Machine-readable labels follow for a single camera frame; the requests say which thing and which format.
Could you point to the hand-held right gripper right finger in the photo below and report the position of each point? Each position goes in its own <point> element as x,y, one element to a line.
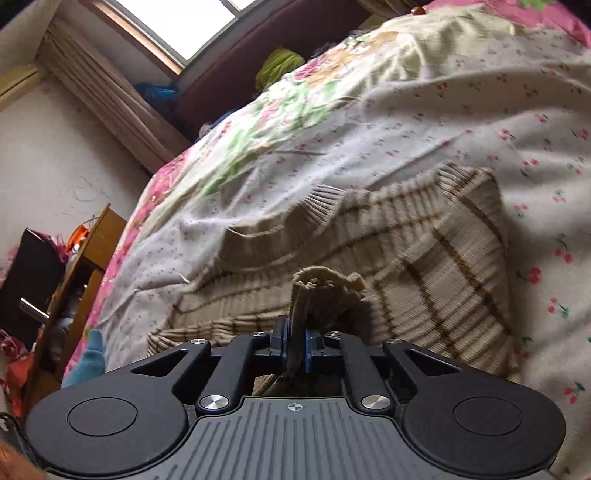
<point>311,350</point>

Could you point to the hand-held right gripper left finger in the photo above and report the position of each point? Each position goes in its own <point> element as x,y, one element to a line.
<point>280,344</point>

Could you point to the beige striped ribbed sweater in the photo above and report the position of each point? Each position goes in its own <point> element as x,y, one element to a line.
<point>415,277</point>

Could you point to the teal fleece blanket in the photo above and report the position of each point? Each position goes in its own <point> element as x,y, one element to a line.
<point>90,360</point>

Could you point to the wooden bedside cabinet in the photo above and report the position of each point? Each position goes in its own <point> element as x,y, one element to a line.
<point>101,240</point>

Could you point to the orange item on cabinet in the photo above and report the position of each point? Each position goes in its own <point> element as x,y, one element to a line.
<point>77,237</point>

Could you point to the pink floral quilt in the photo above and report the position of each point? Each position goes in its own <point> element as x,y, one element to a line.
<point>277,106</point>

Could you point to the red cloth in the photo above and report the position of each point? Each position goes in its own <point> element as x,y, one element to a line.
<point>16,374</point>

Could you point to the green cloth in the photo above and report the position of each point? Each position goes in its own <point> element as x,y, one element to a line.
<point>279,67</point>

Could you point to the blue cloth by window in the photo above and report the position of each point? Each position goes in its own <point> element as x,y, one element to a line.
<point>157,94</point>

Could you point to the dark maroon headboard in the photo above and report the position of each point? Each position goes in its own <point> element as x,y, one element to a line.
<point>231,69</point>

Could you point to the white cherry print bedsheet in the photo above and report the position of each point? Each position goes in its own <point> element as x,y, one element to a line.
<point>461,115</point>

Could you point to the orange fuzzy cloth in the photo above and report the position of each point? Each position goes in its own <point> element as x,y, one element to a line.
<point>16,464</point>

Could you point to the beige curtain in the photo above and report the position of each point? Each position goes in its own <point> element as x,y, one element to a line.
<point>115,101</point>

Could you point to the window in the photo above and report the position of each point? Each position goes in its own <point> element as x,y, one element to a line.
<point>184,23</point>

